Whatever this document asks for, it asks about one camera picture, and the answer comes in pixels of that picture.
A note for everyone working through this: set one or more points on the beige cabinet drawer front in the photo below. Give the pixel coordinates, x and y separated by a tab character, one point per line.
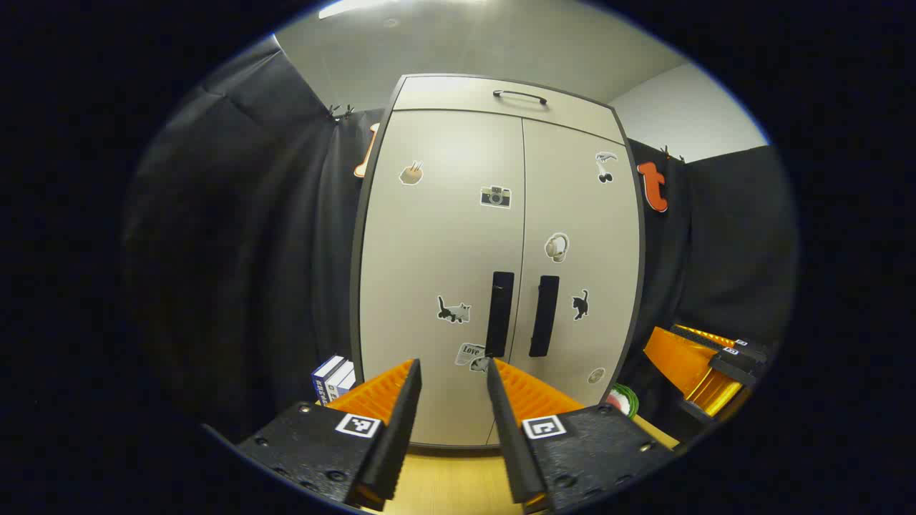
458	96

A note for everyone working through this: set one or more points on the black backdrop cloth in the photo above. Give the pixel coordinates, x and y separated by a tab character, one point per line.
250	214

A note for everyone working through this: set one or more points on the headphone sticker shoe cabinet door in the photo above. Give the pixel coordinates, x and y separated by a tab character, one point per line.
594	236

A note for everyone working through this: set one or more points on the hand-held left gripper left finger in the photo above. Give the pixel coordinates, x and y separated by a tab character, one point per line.
397	429

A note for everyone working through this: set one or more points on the camera sticker shoe cabinet door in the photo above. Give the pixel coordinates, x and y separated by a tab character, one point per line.
429	250

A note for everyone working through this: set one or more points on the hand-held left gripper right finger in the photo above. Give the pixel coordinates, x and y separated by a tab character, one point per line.
509	443

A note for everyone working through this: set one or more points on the ceiling light strip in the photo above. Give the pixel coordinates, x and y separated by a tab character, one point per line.
354	7

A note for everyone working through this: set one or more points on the watermelon slice toy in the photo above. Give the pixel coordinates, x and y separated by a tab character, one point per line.
624	400

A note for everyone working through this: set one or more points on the beige double-door shoe cabinet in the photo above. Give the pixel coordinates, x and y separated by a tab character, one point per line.
355	286

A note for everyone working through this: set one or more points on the blue and white box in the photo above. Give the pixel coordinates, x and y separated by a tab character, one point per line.
325	375
343	379

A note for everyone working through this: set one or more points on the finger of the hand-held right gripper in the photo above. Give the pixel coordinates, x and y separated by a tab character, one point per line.
744	349
680	361

